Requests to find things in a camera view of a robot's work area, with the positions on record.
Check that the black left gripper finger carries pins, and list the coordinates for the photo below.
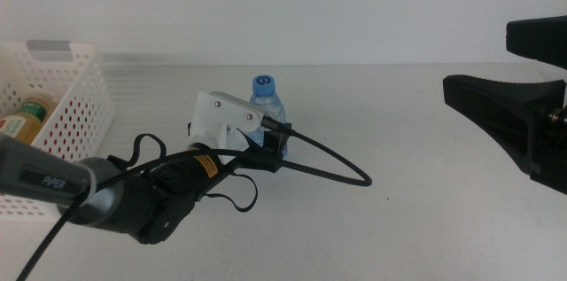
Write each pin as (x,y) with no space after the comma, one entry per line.
(277,143)

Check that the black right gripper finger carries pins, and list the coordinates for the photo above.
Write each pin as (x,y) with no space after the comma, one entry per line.
(540,39)
(500,103)

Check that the clear water bottle blue cap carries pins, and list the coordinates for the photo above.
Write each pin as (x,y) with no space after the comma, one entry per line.
(264,95)

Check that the yellow tea bottle green label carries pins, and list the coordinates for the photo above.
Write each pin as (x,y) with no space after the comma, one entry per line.
(26,119)

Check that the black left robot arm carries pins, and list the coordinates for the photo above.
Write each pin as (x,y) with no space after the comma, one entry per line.
(124,201)

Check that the white perforated plastic basket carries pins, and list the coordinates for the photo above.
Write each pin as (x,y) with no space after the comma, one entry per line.
(84,86)

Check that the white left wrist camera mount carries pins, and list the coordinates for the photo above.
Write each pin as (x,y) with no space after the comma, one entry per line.
(212,121)

